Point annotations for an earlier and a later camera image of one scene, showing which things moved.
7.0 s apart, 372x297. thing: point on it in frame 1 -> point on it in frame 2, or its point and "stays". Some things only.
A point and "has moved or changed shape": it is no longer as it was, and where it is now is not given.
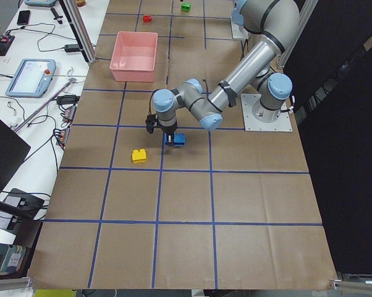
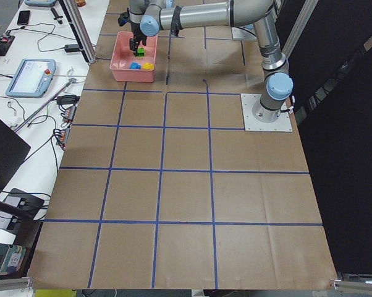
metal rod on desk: (60, 90) stays
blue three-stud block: (179, 139) -> (134, 65)
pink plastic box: (133, 57) stays
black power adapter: (71, 47) stays
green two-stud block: (185, 7) has moved or changed shape
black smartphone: (23, 17) stays
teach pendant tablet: (32, 78) stays
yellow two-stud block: (139, 156) -> (147, 66)
